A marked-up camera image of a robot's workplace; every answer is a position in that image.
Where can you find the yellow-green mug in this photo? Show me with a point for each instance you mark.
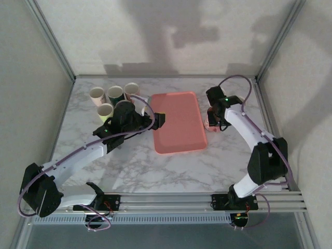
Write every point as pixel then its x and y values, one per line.
pixel 104 110

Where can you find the pink printed mug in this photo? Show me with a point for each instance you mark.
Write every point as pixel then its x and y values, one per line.
pixel 210 127

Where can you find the dark green mug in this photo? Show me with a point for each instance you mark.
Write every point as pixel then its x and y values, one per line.
pixel 115 93

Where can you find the pink mug with white rim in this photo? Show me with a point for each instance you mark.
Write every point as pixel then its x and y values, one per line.
pixel 131 88

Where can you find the cream mug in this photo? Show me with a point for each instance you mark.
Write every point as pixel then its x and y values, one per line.
pixel 96 94

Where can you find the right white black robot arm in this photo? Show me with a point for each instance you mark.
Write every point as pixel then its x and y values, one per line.
pixel 238 122

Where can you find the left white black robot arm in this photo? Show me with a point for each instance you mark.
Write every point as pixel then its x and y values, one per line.
pixel 77 160

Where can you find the pink plastic tray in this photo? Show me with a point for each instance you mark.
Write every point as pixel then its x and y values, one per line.
pixel 176 124

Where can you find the aluminium back rail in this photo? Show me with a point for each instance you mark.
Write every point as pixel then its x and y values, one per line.
pixel 166 76

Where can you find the aluminium side rail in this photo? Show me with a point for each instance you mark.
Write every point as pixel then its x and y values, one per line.
pixel 270 116

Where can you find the aluminium front rail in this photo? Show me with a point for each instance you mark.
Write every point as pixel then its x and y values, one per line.
pixel 166 202

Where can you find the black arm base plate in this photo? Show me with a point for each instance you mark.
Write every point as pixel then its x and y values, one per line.
pixel 218 201
pixel 114 201

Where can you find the aluminium corner post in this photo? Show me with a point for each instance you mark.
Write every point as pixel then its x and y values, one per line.
pixel 281 39
pixel 54 44

